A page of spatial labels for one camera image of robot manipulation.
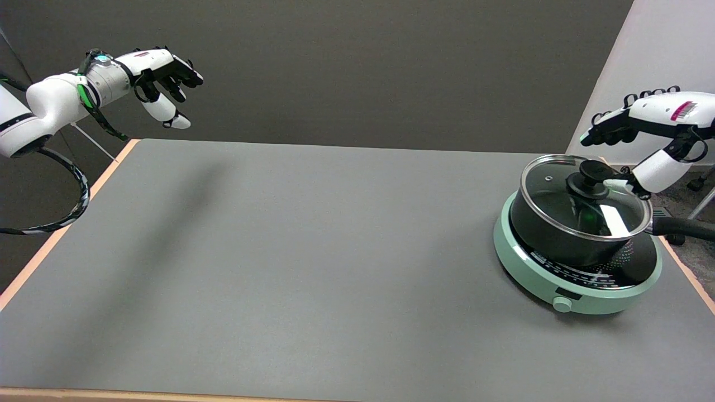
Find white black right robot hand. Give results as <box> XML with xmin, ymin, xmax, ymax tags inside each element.
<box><xmin>580</xmin><ymin>85</ymin><xmax>715</xmax><ymax>200</ymax></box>

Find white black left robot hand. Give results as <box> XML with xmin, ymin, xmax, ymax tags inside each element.
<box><xmin>116</xmin><ymin>46</ymin><xmax>204</xmax><ymax>130</ymax></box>

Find glass pot lid black knob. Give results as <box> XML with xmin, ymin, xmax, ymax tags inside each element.
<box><xmin>519</xmin><ymin>154</ymin><xmax>654</xmax><ymax>240</ymax></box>

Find silver metal chair leg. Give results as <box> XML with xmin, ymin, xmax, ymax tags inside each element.
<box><xmin>688</xmin><ymin>187</ymin><xmax>715</xmax><ymax>220</ymax></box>

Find mint green induction cooker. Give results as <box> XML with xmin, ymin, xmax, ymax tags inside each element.
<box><xmin>493</xmin><ymin>191</ymin><xmax>664</xmax><ymax>315</ymax></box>

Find green black wrist cable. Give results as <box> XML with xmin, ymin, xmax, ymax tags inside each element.
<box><xmin>77</xmin><ymin>49</ymin><xmax>130</xmax><ymax>142</ymax></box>

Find black braided cable loop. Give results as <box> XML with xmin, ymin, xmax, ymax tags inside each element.
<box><xmin>0</xmin><ymin>74</ymin><xmax>91</xmax><ymax>236</ymax></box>

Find black pot with long handle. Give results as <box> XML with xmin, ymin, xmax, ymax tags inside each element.
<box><xmin>509</xmin><ymin>187</ymin><xmax>715</xmax><ymax>269</ymax></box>

